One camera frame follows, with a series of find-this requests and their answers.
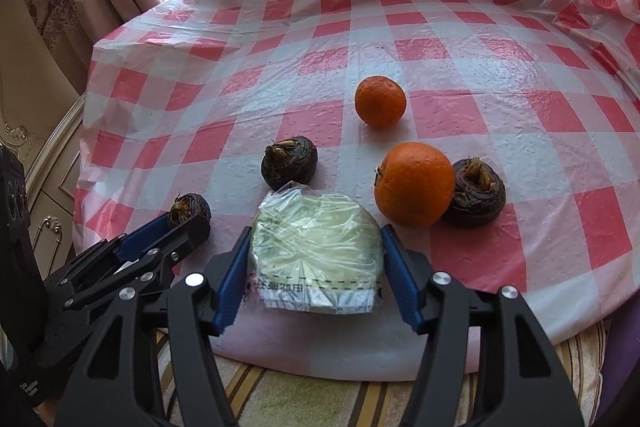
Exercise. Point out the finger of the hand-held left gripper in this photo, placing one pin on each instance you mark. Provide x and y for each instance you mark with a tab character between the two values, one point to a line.
142	234
185	239

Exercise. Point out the orange mandarin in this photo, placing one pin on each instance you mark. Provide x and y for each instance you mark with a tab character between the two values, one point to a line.
380	101
414	184

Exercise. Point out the red checkered plastic tablecloth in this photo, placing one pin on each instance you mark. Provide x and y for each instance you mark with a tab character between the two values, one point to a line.
350	32

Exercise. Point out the striped towel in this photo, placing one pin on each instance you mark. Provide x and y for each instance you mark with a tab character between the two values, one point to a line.
300	397

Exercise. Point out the cream ornate cabinet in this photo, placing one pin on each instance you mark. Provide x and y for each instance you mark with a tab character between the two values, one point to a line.
50	157

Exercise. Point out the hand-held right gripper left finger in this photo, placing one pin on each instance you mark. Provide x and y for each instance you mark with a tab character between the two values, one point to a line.
232	287

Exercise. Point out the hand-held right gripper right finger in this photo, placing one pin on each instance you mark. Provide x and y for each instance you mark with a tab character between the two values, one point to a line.
402	282

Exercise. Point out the dark water chestnut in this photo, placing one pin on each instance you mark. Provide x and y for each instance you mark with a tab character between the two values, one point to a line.
480	197
289	164
194	204

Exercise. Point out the purple cardboard box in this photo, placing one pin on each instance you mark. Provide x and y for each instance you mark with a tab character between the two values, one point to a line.
622	382

